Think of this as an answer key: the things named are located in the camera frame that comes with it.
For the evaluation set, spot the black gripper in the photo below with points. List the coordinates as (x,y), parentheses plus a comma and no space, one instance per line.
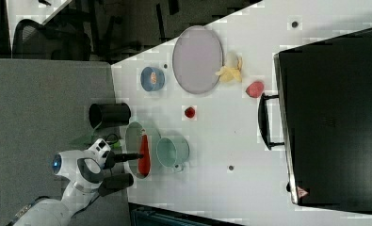
(111,158)

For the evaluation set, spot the red felt ketchup bottle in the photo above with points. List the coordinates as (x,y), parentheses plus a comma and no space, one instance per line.
(144,163)

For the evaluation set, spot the mint green mug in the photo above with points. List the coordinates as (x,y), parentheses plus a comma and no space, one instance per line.
(172,152)

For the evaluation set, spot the dark teal crate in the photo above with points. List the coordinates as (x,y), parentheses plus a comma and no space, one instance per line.
(144,216)

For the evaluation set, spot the small red felt strawberry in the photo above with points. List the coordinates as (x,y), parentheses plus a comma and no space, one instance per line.
(190,112)

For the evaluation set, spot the small blue bowl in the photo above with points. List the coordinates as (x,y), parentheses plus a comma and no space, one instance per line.
(152,79)

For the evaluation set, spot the black office chair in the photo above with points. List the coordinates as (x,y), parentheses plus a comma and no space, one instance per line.
(66,37)

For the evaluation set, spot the large grey oval plate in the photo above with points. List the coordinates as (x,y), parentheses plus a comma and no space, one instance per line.
(196,57)

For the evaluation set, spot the yellow felt banana peel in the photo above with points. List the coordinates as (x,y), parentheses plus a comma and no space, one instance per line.
(231,70)

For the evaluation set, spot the large pink felt strawberry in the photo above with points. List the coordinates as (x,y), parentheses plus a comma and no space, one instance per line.
(255,89)

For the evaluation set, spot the black microwave oven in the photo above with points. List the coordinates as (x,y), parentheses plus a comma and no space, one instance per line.
(325,98)

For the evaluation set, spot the green strainer handle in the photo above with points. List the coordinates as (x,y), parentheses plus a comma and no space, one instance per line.
(116,145)

